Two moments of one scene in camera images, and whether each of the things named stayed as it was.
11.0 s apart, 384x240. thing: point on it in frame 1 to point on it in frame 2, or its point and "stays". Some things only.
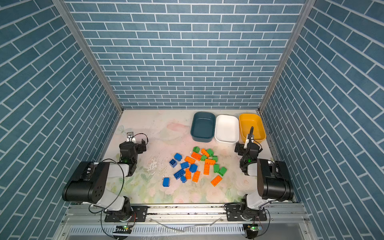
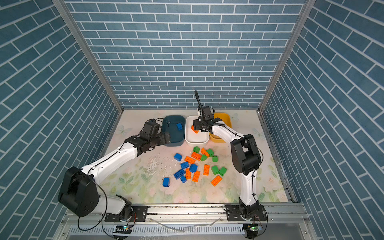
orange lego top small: [203, 151] stays
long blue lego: [178, 173] stays
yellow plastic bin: [255, 120] to [225, 118]
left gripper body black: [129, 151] to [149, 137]
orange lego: [206, 169] stays
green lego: [210, 152] stays
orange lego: [190, 160] stays
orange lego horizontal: [210, 161] to [192, 128]
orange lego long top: [196, 156] stays
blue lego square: [178, 157] stays
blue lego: [184, 165] stays
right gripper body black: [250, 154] to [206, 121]
